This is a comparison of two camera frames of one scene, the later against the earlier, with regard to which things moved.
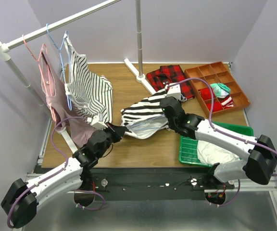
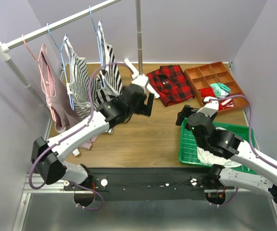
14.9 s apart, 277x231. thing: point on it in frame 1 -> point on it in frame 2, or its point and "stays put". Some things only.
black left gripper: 119,131 -> 148,104
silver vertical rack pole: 139,35 stays put
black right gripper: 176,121 -> 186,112
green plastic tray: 188,150 stays put
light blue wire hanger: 148,127 -> 99,47
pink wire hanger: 42,60 stays put
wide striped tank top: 144,118 -> 109,81
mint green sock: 220,90 stays put
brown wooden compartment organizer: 217,72 stays put
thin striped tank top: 90,94 stays put
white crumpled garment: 210,154 stays put
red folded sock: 206,94 stays put
